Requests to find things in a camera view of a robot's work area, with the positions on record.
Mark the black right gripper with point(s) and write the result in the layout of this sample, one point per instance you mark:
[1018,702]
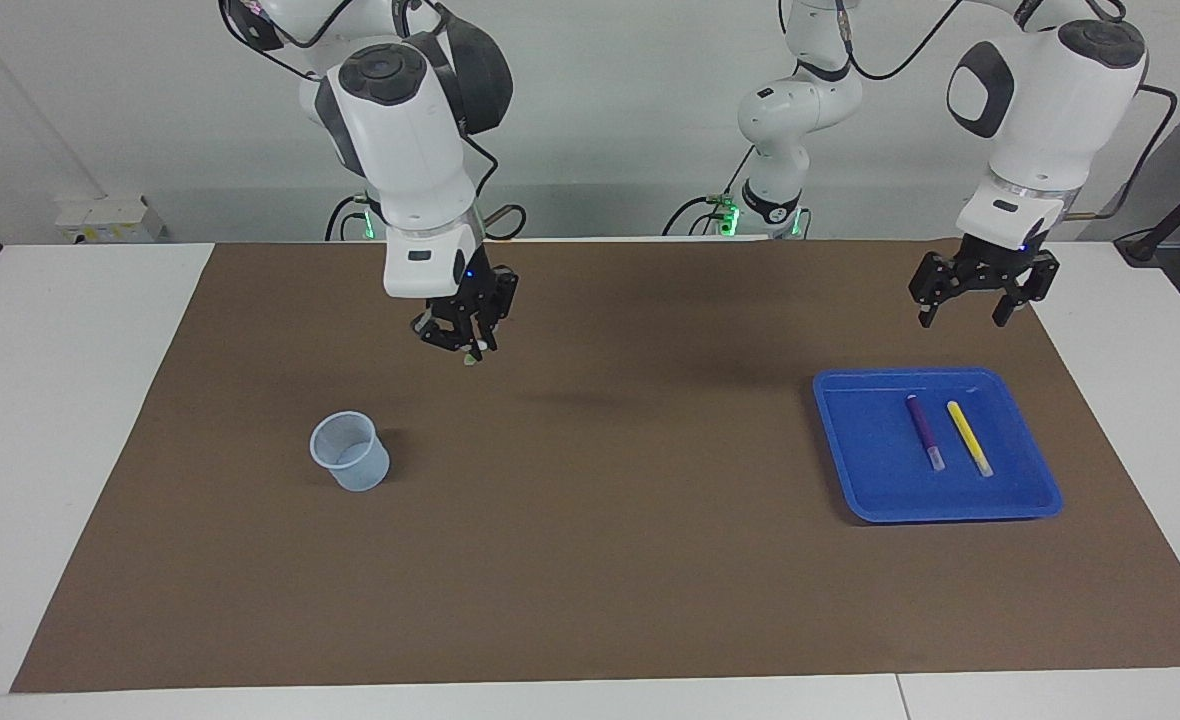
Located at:
[475,295]

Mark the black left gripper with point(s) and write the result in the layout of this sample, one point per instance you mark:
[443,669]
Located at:
[1000,265]

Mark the green pen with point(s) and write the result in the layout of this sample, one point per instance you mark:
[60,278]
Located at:
[471,359]

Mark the yellow pen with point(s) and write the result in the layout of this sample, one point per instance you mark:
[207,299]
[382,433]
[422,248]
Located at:
[968,435]

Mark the purple pen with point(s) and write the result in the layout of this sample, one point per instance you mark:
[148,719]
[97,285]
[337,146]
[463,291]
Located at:
[923,430]

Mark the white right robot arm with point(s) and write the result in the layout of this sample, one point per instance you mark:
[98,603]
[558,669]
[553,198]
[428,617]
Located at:
[400,130]

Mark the blue plastic tray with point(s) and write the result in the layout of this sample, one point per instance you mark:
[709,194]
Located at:
[880,490]

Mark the clear plastic cup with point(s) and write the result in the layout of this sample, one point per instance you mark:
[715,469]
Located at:
[360,480]

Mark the black stand pole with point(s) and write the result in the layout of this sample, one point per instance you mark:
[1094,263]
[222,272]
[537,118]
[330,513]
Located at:
[1175,215]

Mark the brown table mat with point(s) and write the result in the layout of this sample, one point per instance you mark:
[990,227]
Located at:
[590,560]

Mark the green lit base connector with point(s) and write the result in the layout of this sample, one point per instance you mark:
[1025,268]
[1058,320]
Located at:
[725,215]

